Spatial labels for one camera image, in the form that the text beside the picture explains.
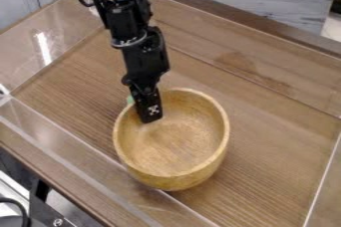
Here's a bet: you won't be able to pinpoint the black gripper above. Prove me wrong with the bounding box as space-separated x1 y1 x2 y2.
111 26 171 123

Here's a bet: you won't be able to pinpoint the green rectangular block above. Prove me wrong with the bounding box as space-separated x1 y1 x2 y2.
127 96 135 105

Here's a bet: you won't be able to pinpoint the brown wooden bowl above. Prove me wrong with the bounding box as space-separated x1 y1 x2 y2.
112 88 230 191

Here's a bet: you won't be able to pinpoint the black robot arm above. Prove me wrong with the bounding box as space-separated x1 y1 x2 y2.
80 0 171 123

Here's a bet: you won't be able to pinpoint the clear acrylic tray walls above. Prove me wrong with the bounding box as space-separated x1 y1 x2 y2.
0 0 341 227

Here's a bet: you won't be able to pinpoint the black table leg bracket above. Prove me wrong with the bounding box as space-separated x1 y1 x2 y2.
29 179 76 227

